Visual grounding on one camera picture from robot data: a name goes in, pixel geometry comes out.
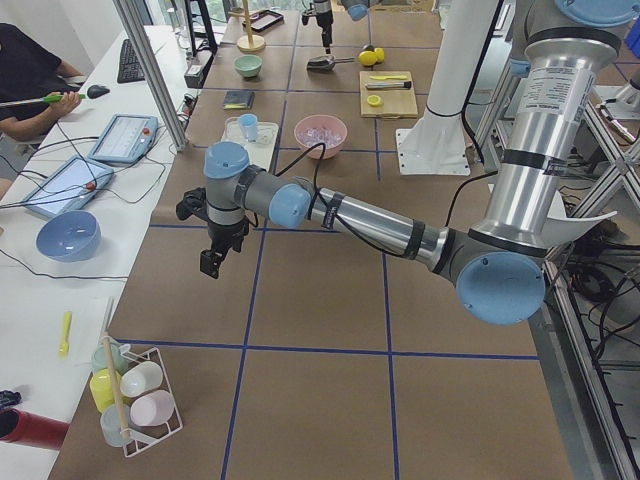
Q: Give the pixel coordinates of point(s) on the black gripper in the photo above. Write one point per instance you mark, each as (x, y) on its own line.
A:
(324, 20)
(223, 233)

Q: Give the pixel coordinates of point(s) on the steel ice scoop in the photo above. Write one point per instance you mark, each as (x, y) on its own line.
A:
(326, 63)

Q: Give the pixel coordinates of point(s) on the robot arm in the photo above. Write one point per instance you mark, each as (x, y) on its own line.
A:
(558, 48)
(356, 9)

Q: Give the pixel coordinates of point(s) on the pink ice bowl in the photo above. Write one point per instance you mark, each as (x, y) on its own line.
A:
(318, 151)

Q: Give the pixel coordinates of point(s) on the pile of ice cubes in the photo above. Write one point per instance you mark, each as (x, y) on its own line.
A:
(315, 135)

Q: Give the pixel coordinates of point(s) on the light blue plastic cup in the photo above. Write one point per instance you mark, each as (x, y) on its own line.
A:
(248, 124)

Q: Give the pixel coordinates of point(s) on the white cup in rack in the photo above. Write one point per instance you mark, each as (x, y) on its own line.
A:
(144, 377)

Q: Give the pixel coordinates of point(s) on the pink cup in rack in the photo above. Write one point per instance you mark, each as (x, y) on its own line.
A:
(152, 409)

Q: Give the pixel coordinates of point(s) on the yellow cup in rack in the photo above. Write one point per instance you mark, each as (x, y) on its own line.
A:
(101, 390)

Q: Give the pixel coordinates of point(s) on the clear cup in rack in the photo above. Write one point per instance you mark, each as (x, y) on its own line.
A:
(111, 427)

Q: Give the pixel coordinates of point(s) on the yellow lemon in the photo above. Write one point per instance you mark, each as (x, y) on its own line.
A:
(367, 58)
(380, 54)

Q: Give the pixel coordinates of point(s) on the steel muddler rod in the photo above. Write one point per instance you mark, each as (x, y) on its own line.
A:
(388, 85)

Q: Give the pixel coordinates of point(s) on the lemon slice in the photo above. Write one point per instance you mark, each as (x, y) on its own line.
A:
(375, 101)

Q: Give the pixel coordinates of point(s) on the wooden stand base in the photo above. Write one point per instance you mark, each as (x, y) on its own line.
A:
(249, 42)

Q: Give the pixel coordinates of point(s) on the green ceramic bowl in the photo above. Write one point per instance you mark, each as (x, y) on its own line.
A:
(248, 66)

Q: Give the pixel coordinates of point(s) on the yellow plastic knife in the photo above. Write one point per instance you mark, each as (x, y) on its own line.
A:
(388, 77)

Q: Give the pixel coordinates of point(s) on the wooden cutting board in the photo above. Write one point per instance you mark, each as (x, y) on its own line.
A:
(397, 103)

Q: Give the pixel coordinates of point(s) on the cream bear tray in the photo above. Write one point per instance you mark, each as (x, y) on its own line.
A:
(260, 152)

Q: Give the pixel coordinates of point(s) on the teach pendant tablet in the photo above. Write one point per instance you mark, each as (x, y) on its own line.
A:
(69, 188)
(125, 140)

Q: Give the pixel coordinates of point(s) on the blue bowl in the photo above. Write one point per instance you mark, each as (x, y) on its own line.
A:
(72, 236)

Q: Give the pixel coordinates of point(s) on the black power adapter box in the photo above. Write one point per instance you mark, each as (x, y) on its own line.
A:
(198, 69)

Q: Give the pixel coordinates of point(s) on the black computer mouse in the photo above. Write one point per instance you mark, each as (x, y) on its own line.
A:
(97, 91)

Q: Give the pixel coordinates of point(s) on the black keyboard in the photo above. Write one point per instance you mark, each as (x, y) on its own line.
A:
(129, 67)

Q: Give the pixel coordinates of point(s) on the yellow plastic spoon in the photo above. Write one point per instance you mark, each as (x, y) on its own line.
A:
(63, 347)

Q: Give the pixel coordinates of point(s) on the pointer stick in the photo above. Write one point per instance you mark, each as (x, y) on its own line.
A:
(49, 99)

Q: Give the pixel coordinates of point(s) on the person in black shirt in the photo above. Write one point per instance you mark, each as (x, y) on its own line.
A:
(30, 71)

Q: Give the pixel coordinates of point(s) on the red cylinder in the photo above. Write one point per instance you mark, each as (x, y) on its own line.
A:
(29, 429)

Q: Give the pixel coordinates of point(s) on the aluminium frame post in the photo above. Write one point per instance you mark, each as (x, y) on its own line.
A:
(136, 32)

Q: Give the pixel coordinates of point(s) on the white wire cup rack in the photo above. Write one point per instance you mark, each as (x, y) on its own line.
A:
(119, 358)

